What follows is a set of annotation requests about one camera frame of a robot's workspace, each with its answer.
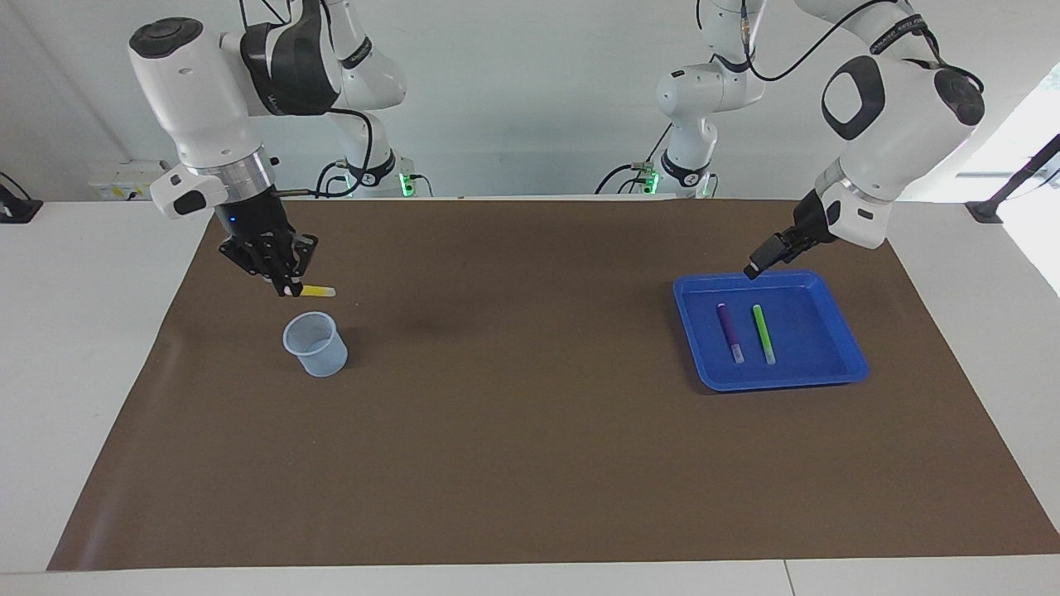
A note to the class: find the black table clamp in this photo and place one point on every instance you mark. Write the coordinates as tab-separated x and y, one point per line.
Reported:
16	211

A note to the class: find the blue plastic tray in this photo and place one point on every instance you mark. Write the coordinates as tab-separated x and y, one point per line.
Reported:
816	331

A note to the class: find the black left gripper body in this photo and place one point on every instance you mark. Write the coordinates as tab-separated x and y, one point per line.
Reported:
813	223

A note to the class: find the black camera stand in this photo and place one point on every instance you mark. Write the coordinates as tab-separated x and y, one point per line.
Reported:
985	211

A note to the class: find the purple pen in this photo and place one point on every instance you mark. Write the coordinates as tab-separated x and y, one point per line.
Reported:
729	331

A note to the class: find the green pen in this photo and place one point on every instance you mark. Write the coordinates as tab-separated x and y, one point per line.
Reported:
763	334

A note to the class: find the white wall socket box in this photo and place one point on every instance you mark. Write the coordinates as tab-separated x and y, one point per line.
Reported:
132	182

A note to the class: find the translucent plastic cup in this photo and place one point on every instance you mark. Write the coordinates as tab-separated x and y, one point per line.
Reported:
319	360

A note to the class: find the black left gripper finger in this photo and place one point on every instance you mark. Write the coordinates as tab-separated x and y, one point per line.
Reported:
774	258
764	256

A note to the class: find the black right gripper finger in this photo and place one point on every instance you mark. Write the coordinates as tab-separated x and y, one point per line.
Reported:
294	265
248	258

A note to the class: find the brown table mat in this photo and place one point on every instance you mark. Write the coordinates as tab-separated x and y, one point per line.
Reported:
530	455

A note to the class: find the yellow pen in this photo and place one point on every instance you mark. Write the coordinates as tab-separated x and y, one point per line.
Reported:
319	290

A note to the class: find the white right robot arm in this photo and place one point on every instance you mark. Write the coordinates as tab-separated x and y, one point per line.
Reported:
190	91

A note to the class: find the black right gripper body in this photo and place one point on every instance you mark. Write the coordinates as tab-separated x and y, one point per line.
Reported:
252	223

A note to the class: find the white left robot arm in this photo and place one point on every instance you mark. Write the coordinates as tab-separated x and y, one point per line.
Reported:
903	141

